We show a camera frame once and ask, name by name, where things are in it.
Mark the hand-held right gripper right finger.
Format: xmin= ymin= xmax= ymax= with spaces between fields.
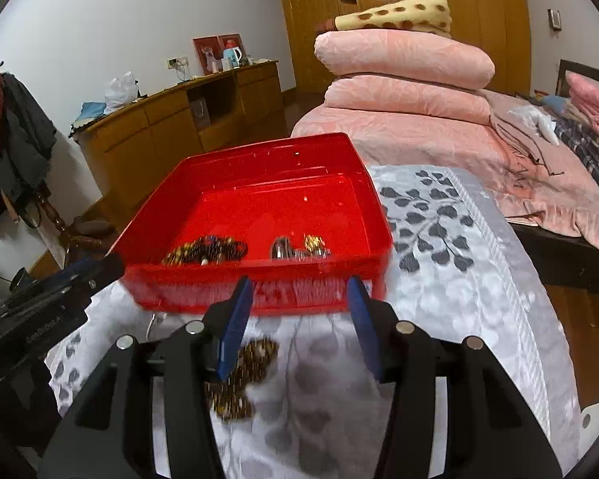
xmin=347 ymin=276 xmax=562 ymax=479

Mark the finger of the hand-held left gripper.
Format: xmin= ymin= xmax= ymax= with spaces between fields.
xmin=50 ymin=258 xmax=105 ymax=291
xmin=77 ymin=253 xmax=127 ymax=301

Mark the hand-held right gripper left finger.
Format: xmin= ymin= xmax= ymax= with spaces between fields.
xmin=40 ymin=277 xmax=254 ymax=479

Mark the brown wooden bead bracelet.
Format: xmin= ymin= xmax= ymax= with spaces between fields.
xmin=204 ymin=338 xmax=281 ymax=423

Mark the amber pendant bead necklace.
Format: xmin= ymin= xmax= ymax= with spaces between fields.
xmin=161 ymin=242 xmax=205 ymax=267

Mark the dark bead necklace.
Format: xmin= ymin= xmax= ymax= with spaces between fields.
xmin=194 ymin=236 xmax=249 ymax=264

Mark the silver metal hair clip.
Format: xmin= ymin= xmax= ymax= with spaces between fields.
xmin=270 ymin=236 xmax=296 ymax=261

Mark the sparkly silver chain bracelet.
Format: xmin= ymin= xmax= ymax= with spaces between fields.
xmin=301 ymin=233 xmax=331 ymax=259

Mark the red plastic tray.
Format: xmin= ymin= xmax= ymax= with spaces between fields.
xmin=111 ymin=132 xmax=395 ymax=317

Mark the wooden coat rack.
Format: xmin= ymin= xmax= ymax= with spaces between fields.
xmin=0 ymin=50 xmax=107 ymax=273

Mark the grey leaf printed quilt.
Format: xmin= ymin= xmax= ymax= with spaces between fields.
xmin=45 ymin=164 xmax=583 ymax=479

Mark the coat rack with clothes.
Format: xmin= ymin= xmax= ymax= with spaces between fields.
xmin=0 ymin=72 xmax=59 ymax=231

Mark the wooden desk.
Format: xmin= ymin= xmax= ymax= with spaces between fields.
xmin=70 ymin=60 xmax=288 ymax=226

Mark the blue cloth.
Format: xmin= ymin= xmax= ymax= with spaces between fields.
xmin=72 ymin=102 xmax=109 ymax=133

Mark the white plastic bag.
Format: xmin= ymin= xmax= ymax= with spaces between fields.
xmin=104 ymin=71 xmax=140 ymax=116

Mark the pink ruffled bedsheet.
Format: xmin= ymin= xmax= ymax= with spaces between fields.
xmin=290 ymin=89 xmax=599 ymax=256

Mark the folded pink quilt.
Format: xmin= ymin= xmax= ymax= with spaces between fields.
xmin=324 ymin=75 xmax=493 ymax=126
xmin=313 ymin=29 xmax=495 ymax=92

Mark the beige folded cloth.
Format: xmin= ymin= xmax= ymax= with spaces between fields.
xmin=489 ymin=95 xmax=568 ymax=178

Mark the white bathroom scale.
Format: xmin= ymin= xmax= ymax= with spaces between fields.
xmin=581 ymin=399 xmax=599 ymax=448

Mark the white cloth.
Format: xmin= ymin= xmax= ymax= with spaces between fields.
xmin=509 ymin=105 xmax=560 ymax=147

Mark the stack of plaid clothes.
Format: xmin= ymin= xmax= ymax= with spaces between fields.
xmin=554 ymin=114 xmax=599 ymax=203

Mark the yellow spotted pillow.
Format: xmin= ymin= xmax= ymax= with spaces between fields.
xmin=334 ymin=0 xmax=453 ymax=39

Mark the pink folded blanket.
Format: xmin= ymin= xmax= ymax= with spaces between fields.
xmin=565 ymin=71 xmax=599 ymax=146

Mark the wooden wardrobe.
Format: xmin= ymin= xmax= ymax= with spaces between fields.
xmin=256 ymin=0 xmax=533 ymax=97

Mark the dark wooden headboard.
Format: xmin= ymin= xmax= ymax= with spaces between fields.
xmin=556 ymin=59 xmax=599 ymax=99

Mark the large red photo frame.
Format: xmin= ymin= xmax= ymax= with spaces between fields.
xmin=193 ymin=36 xmax=221 ymax=77

